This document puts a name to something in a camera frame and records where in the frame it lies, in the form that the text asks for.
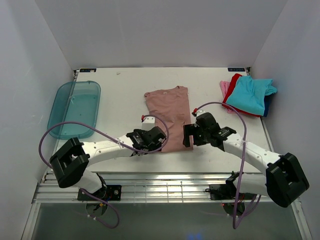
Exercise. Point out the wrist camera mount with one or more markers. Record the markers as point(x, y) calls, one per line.
point(147, 122)
point(197, 112)

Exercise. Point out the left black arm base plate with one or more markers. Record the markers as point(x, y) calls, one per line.
point(106, 193)

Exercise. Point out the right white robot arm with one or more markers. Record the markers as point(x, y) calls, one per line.
point(282, 178)

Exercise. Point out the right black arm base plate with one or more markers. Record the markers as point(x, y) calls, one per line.
point(226, 192)

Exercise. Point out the dusty pink t shirt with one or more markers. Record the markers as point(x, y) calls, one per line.
point(172, 108)

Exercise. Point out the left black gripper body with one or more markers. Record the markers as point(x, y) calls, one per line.
point(154, 147)

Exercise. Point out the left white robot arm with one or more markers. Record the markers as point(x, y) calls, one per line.
point(70, 163)

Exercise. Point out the red folded t shirt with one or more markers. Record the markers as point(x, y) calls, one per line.
point(235, 101)

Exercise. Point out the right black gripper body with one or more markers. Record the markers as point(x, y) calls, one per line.
point(200, 137)

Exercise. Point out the teal plastic tray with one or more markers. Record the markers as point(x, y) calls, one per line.
point(75, 102)

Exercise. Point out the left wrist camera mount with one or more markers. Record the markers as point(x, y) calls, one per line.
point(147, 122)

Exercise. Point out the light pink folded t shirt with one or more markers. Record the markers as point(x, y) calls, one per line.
point(227, 89)

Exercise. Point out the cyan folded t shirt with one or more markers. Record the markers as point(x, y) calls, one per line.
point(253, 92)

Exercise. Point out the aluminium rail frame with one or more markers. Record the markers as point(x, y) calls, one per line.
point(158, 207)

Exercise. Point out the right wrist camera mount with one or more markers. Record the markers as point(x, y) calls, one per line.
point(197, 112)

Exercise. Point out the dark blue folded t shirt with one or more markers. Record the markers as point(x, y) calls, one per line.
point(267, 103)

